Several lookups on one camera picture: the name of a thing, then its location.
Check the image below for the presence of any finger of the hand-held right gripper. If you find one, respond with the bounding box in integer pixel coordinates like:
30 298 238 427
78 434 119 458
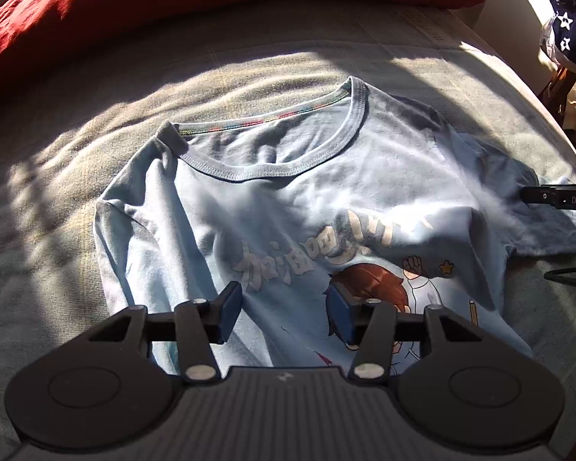
520 184 558 208

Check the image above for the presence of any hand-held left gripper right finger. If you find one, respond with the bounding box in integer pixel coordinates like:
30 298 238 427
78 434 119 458
326 282 485 382

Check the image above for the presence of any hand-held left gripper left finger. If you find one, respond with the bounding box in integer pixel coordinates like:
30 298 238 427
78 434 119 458
84 282 243 384

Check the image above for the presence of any light blue cartoon-print shirt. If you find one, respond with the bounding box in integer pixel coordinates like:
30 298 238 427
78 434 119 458
93 76 576 380

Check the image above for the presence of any wooden chair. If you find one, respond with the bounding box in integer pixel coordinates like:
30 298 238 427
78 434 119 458
540 65 576 164

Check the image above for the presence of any grey-green plaid bed sheet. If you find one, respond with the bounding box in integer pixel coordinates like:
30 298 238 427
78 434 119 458
0 2 576 461

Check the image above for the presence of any black cable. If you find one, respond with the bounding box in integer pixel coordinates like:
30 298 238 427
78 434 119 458
544 268 576 290

